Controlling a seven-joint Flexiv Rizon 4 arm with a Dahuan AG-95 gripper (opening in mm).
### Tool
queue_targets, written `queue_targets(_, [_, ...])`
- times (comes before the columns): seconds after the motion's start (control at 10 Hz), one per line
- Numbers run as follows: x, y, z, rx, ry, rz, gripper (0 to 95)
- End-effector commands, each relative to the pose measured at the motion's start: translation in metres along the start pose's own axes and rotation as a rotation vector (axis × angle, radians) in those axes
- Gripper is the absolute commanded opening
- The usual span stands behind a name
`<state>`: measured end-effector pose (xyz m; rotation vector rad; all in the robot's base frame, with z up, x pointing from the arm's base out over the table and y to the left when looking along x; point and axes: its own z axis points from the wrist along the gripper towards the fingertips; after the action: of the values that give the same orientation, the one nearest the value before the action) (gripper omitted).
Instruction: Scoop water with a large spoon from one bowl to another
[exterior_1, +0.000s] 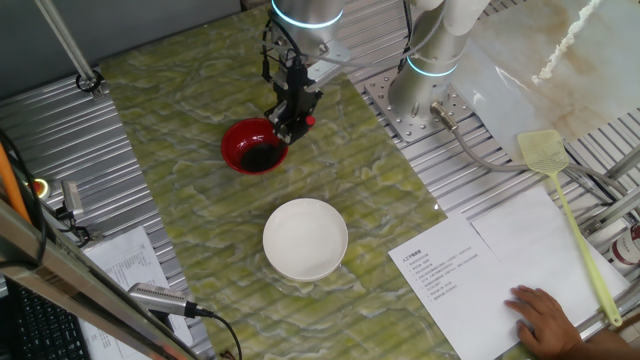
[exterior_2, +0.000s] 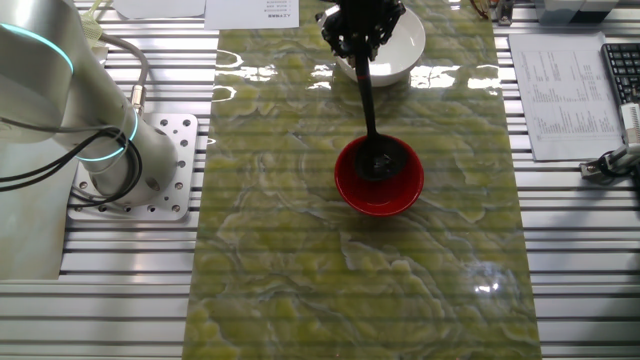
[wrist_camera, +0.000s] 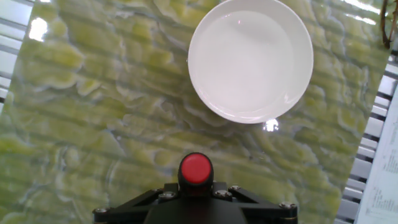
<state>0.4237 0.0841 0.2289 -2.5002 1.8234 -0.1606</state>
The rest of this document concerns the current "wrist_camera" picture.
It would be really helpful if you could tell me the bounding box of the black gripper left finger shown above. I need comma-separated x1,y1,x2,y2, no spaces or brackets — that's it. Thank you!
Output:
92,182,180,224

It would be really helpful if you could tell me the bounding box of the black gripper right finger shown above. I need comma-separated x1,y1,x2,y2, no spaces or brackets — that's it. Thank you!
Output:
213,182,299,224

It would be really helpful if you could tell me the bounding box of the black ladle spoon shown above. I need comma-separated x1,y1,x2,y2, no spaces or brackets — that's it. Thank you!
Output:
177,151,215,197

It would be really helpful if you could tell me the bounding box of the white bowl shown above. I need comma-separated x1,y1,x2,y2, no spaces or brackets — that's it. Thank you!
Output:
187,0,315,124

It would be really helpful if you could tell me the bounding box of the green marble pattern mat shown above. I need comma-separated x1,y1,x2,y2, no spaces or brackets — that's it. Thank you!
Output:
0,0,392,224

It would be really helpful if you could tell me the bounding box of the printed table paper sheet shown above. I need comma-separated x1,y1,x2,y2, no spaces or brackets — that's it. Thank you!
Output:
354,90,398,224

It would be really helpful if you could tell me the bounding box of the red brown wire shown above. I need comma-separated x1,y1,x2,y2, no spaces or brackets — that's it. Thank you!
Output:
380,0,398,50

